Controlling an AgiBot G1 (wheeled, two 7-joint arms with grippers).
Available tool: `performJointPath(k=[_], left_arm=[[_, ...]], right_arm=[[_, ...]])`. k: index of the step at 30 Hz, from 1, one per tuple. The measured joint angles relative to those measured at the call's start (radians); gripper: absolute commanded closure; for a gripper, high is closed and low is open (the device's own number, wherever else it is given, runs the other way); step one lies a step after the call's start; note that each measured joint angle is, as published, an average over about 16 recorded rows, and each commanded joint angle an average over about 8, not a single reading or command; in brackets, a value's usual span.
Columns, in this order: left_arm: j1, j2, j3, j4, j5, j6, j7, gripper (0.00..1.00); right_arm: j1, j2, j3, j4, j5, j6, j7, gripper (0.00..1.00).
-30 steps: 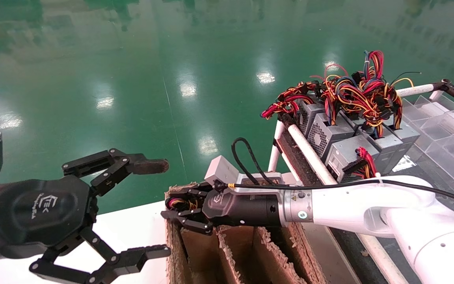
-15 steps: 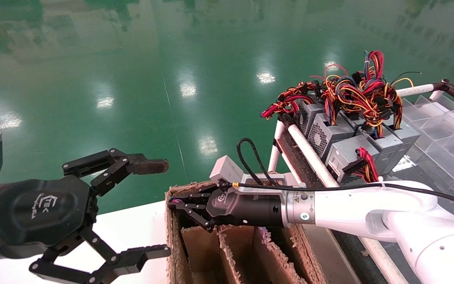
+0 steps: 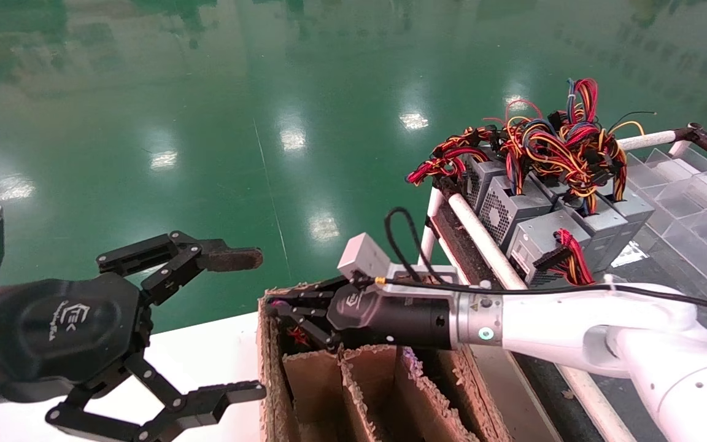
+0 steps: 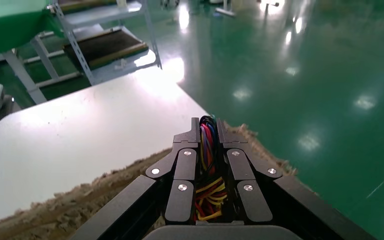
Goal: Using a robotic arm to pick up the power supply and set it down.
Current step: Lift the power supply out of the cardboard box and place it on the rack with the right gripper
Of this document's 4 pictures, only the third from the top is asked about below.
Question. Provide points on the clear acrylic divider tray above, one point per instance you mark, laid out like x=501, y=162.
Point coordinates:
x=697, y=233

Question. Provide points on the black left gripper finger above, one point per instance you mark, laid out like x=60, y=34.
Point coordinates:
x=231, y=259

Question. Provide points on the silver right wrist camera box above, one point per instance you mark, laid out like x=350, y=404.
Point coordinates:
x=363, y=255

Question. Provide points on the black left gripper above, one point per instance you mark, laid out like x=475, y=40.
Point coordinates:
x=59, y=331

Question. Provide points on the white printed label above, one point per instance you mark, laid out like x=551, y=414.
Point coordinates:
x=629, y=255

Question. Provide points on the worn cardboard box with dividers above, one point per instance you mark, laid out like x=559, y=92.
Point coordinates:
x=372, y=393

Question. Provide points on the white pipe rack frame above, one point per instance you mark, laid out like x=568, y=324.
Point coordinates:
x=482, y=239

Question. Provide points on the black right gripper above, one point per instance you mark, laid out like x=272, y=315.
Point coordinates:
x=390, y=319

